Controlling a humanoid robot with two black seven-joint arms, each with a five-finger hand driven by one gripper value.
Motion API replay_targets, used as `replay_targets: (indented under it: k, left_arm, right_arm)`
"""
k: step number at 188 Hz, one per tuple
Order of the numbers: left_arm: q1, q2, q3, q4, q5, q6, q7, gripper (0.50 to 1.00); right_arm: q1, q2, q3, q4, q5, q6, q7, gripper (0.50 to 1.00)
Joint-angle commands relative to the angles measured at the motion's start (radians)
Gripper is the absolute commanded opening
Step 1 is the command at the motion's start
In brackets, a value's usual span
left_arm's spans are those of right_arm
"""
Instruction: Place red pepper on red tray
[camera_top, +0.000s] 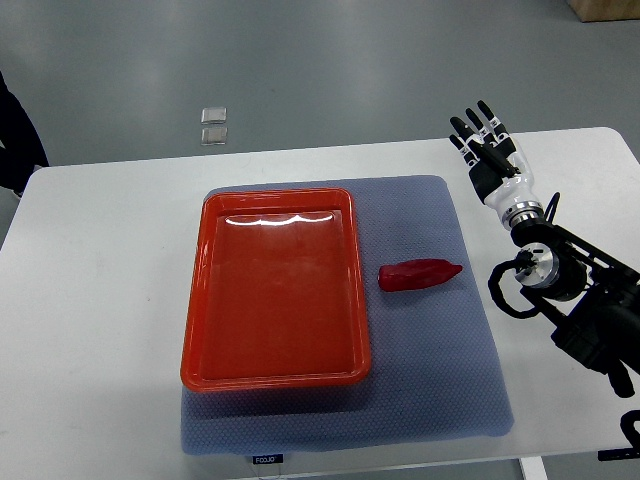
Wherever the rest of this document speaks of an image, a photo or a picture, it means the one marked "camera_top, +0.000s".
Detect cardboard box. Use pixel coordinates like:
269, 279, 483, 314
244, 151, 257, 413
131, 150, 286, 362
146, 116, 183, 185
568, 0, 639, 23

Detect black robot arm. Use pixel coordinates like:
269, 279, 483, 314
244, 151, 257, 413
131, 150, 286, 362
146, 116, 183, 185
449, 101, 639, 398

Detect black table label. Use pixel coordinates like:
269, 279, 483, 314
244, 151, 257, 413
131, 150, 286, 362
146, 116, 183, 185
252, 454, 284, 465

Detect dark-clothed person at left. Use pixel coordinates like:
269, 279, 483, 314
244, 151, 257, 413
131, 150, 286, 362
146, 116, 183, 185
1, 76, 50, 198

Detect red pepper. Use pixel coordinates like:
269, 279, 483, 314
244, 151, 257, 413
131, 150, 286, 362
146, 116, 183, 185
378, 259, 463, 292

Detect upper metal floor plate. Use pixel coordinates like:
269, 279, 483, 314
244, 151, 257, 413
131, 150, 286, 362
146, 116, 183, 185
201, 107, 227, 124

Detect white table leg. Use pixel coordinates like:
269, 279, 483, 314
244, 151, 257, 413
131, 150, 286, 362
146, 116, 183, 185
518, 456, 548, 480

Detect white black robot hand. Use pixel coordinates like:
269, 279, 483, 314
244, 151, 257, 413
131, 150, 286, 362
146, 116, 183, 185
449, 100, 542, 218

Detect blue-grey textured mat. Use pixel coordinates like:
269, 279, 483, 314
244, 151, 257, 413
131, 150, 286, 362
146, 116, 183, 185
181, 175, 513, 456

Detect red plastic tray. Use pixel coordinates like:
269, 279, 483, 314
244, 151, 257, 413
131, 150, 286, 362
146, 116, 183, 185
180, 188, 371, 394

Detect black table control panel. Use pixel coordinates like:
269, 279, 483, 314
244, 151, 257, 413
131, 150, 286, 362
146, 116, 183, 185
597, 448, 640, 462

